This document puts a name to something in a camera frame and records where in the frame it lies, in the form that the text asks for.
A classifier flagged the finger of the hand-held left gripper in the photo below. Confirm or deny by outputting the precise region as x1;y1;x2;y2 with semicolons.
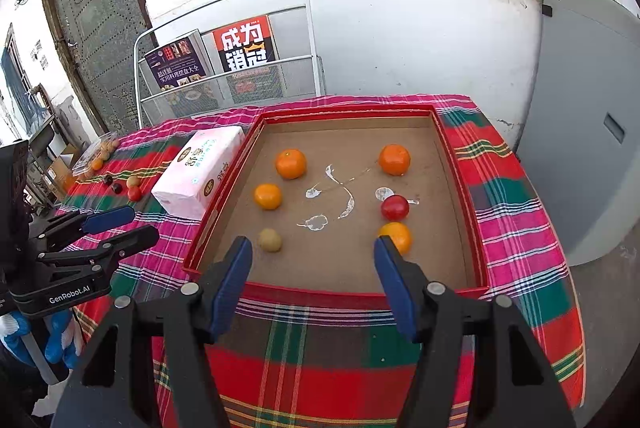
30;205;136;250
37;225;161;272

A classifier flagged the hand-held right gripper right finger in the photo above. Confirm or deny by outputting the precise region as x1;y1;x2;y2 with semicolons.
373;235;576;428

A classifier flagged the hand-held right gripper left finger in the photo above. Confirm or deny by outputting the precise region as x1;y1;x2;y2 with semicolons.
52;235;254;428

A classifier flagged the red cardboard box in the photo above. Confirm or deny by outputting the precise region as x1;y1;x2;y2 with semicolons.
182;104;488;309

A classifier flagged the person's left hand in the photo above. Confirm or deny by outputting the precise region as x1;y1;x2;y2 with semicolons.
0;308;86;369

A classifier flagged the clear plastic fruit container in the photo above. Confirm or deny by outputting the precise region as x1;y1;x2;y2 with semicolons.
72;133;121;179

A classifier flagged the white tissue pack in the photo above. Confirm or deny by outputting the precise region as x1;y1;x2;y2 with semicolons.
151;125;246;219

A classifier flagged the plaid tablecloth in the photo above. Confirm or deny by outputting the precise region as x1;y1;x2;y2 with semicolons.
55;94;586;428

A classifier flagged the dark purple cookbook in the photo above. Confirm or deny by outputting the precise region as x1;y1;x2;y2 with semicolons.
145;36;218;119

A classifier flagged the studded metal door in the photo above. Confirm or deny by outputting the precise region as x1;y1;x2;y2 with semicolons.
39;0;156;134

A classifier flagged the red and black book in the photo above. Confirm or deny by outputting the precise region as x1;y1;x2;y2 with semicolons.
213;16;288;104

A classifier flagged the grey metal cabinet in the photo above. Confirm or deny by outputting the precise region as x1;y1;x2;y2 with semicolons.
515;0;640;266

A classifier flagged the white wire rack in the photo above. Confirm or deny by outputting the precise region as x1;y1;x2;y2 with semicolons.
134;0;327;126

